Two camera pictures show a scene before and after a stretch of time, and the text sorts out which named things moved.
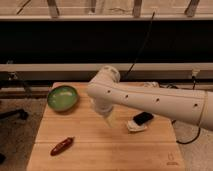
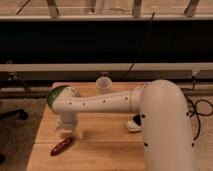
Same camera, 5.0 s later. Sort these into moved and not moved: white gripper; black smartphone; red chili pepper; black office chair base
Moved: white gripper
Not moved: black smartphone; black office chair base; red chili pepper
